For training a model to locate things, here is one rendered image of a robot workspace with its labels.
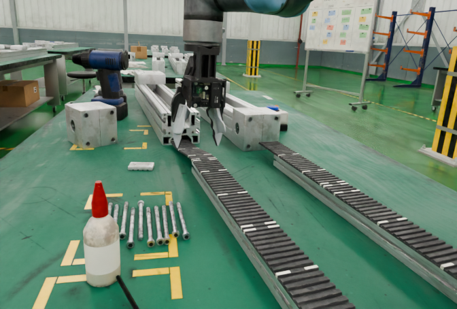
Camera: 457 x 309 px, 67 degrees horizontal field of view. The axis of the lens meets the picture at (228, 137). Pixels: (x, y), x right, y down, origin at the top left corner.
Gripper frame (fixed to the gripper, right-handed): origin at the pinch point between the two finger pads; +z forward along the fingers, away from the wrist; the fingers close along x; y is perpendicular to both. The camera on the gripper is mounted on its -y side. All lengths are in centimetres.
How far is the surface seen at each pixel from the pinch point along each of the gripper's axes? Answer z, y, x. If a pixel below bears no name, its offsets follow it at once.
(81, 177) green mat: 6.0, 1.3, -23.1
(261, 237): 2.2, 34.9, -0.5
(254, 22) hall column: -77, -951, 416
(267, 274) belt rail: 4.5, 39.0, -1.4
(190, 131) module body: 2.6, -17.2, 2.8
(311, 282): 2.2, 44.1, 0.9
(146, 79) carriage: -4, -74, -2
